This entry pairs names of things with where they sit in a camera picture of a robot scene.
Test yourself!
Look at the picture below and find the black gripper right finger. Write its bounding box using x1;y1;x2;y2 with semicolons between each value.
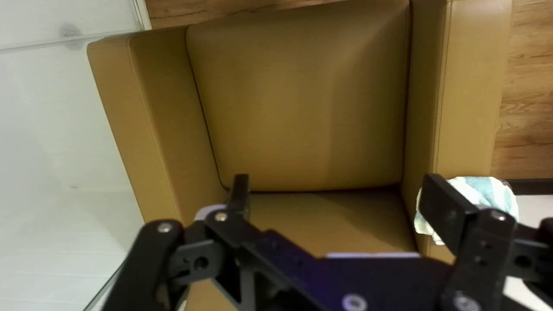
417;172;553;311

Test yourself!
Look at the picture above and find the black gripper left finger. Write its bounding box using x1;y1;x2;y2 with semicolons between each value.
102;172;252;311

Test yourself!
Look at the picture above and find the white teal cloth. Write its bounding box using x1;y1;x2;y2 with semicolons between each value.
413;174;522;238

